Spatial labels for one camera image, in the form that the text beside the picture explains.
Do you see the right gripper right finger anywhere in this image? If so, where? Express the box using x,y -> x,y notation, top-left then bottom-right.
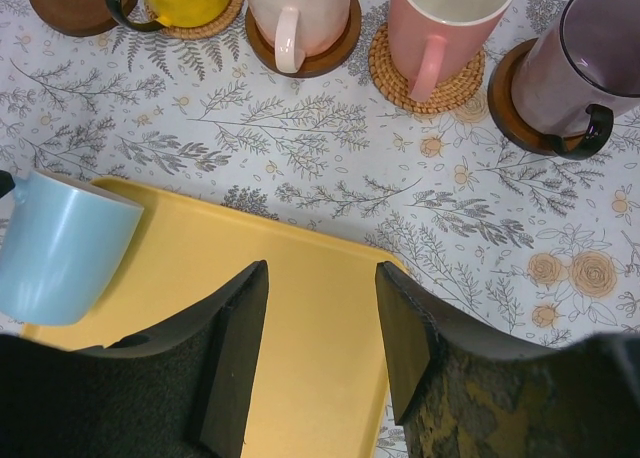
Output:
375,262 -> 639,457

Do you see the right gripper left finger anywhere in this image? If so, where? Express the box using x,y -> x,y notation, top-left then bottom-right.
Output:
1,261 -> 268,457

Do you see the white mug blue handle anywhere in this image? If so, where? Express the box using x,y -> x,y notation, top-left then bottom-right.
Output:
1,169 -> 144,326

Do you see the purple glass cup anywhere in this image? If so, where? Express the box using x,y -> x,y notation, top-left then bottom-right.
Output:
511,0 -> 639,160

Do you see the white mug pink handle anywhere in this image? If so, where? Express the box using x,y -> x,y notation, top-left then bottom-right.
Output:
388,0 -> 513,103

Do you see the pink ceramic mug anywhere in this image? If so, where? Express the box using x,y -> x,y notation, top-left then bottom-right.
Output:
248,0 -> 350,74

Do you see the dark wooden coaster far right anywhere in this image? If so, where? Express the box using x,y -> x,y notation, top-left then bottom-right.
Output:
487,38 -> 556,156

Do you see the dark wooden coaster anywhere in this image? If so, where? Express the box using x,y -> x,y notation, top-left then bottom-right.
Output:
487,38 -> 556,156
29,0 -> 117,37
245,0 -> 362,79

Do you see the light woven coaster right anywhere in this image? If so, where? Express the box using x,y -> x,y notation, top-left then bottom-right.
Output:
368,23 -> 485,115

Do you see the light woven coaster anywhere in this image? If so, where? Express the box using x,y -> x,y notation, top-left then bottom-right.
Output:
144,0 -> 244,39
368,23 -> 485,115

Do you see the dark wooden coaster middle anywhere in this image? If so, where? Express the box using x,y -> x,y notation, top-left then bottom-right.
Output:
245,0 -> 362,79

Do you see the light woven coaster left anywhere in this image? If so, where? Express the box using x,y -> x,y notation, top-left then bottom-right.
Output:
144,0 -> 244,39

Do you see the dark wooden coaster far left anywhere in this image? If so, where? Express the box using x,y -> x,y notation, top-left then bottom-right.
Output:
29,0 -> 117,37

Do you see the yellow plastic tray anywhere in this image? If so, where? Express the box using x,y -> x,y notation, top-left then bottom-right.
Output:
22,177 -> 389,457

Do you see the floral table cloth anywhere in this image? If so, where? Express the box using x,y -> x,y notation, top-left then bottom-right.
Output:
1,0 -> 639,347

